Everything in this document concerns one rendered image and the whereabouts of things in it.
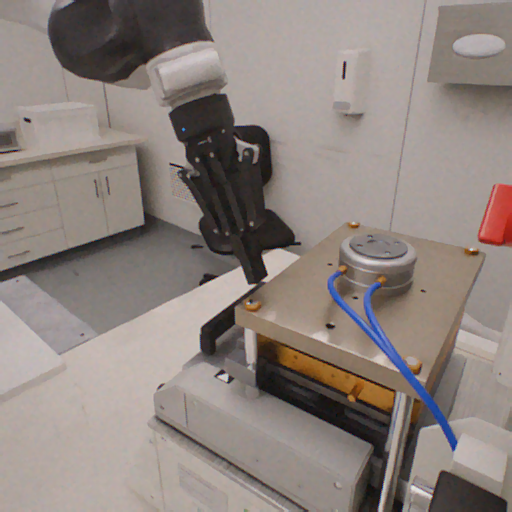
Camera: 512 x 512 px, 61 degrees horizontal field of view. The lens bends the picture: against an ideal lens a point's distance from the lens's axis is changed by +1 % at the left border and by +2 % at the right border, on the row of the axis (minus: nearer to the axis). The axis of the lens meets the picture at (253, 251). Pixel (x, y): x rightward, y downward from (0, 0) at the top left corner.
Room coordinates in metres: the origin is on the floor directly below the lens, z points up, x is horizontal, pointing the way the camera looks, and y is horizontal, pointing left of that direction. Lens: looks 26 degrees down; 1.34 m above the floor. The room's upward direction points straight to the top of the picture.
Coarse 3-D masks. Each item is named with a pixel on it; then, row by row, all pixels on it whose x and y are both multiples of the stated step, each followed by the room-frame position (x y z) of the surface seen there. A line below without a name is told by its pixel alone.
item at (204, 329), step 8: (256, 288) 0.56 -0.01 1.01; (248, 296) 0.53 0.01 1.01; (232, 304) 0.51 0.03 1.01; (224, 312) 0.49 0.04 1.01; (232, 312) 0.50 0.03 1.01; (216, 320) 0.47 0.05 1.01; (224, 320) 0.48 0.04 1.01; (232, 320) 0.49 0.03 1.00; (200, 328) 0.46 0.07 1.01; (208, 328) 0.46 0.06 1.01; (216, 328) 0.46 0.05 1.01; (224, 328) 0.48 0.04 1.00; (200, 336) 0.46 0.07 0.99; (208, 336) 0.45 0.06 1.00; (216, 336) 0.46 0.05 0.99; (200, 344) 0.46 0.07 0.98; (208, 344) 0.45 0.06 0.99; (208, 352) 0.45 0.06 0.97
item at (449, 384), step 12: (228, 336) 0.49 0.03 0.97; (216, 348) 0.47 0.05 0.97; (228, 348) 0.47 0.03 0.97; (192, 360) 0.44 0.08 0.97; (204, 360) 0.44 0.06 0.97; (216, 360) 0.44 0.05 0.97; (456, 360) 0.44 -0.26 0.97; (444, 372) 0.42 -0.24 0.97; (456, 372) 0.42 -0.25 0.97; (444, 384) 0.40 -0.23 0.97; (456, 384) 0.40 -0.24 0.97; (444, 396) 0.38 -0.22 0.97; (444, 408) 0.36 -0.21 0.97; (432, 420) 0.35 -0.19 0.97; (372, 468) 0.29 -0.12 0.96; (408, 468) 0.29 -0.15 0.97; (372, 480) 0.29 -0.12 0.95; (408, 480) 0.28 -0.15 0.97; (396, 492) 0.28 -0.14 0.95
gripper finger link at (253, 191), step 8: (256, 144) 0.51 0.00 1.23; (248, 152) 0.49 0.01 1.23; (248, 160) 0.50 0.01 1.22; (248, 168) 0.50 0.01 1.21; (256, 168) 0.51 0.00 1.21; (248, 176) 0.50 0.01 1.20; (256, 176) 0.51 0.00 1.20; (248, 184) 0.50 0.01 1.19; (256, 184) 0.50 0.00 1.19; (248, 192) 0.50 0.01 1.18; (256, 192) 0.50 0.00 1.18; (248, 200) 0.50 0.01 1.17; (256, 200) 0.50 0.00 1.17; (264, 200) 0.51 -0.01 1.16; (248, 208) 0.50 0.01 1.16; (256, 208) 0.50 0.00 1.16; (264, 208) 0.51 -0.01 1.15; (248, 216) 0.50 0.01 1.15; (256, 216) 0.49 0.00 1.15; (264, 216) 0.51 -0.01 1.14; (256, 224) 0.49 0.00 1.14
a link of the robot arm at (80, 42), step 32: (64, 0) 0.54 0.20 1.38; (96, 0) 0.53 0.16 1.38; (128, 0) 0.54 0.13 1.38; (160, 0) 0.53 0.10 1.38; (192, 0) 0.55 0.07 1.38; (64, 32) 0.53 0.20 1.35; (96, 32) 0.52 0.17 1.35; (128, 32) 0.52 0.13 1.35; (160, 32) 0.53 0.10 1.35; (192, 32) 0.53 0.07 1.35; (64, 64) 0.54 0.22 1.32; (96, 64) 0.53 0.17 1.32; (128, 64) 0.56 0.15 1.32
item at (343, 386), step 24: (264, 336) 0.38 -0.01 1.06; (288, 360) 0.36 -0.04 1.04; (312, 360) 0.34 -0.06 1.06; (312, 384) 0.34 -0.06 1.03; (336, 384) 0.33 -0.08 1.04; (360, 384) 0.31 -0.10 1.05; (432, 384) 0.33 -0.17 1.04; (360, 408) 0.31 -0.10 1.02; (384, 408) 0.30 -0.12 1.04; (408, 432) 0.28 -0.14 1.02
